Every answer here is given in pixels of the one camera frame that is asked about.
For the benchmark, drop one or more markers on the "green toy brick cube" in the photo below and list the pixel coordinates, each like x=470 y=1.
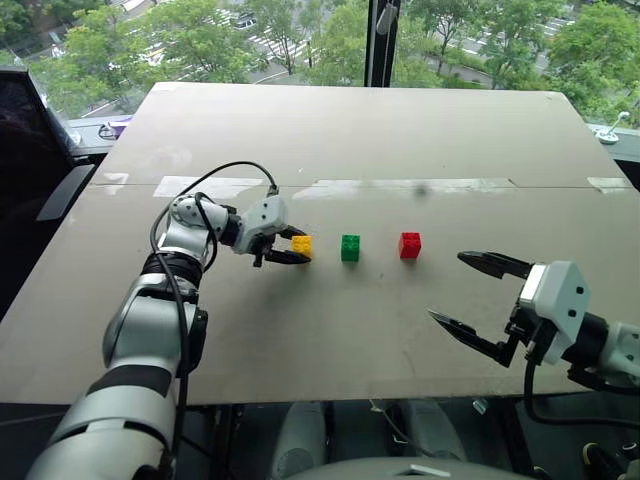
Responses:
x=350 y=247

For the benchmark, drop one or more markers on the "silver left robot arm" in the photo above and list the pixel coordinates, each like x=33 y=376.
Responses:
x=135 y=320

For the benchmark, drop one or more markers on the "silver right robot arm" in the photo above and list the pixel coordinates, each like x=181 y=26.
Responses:
x=622 y=345

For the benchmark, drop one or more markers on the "short clear tape strip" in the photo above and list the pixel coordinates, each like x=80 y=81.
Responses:
x=610 y=184

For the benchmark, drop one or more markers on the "red toy brick cube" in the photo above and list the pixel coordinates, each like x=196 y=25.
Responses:
x=410 y=245

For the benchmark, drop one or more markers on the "white stand with stem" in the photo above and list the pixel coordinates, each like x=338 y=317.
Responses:
x=609 y=135

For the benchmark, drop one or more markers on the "grey robot torso top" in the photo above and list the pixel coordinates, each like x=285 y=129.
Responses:
x=400 y=471

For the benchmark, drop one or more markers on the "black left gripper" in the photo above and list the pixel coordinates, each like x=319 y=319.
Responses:
x=261 y=250

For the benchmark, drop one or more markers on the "dark window sill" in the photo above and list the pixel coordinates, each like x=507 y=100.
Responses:
x=627 y=150

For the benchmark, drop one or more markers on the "black knob device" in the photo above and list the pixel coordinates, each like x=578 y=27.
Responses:
x=607 y=457

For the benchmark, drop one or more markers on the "small clear tape strip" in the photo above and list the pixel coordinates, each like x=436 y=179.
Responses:
x=115 y=178

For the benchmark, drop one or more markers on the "purple object on sill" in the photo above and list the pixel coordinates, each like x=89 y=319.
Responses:
x=121 y=125

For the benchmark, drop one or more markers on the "long clear tape strip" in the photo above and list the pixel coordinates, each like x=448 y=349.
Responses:
x=415 y=185

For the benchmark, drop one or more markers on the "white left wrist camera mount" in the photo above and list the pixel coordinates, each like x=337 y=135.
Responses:
x=265 y=217

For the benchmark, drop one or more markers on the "grey rounded robot leg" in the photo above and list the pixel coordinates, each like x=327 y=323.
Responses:
x=299 y=440
x=432 y=430

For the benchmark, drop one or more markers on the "black window frame post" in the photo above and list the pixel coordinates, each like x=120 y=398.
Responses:
x=375 y=50

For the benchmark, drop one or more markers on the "yellow toy brick cube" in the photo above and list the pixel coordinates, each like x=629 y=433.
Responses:
x=302 y=246

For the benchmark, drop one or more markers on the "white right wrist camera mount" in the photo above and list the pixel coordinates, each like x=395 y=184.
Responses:
x=555 y=300

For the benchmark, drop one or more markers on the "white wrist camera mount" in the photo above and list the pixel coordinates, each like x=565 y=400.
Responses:
x=265 y=217
x=555 y=300

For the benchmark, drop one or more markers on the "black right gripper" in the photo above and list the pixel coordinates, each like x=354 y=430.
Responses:
x=525 y=332

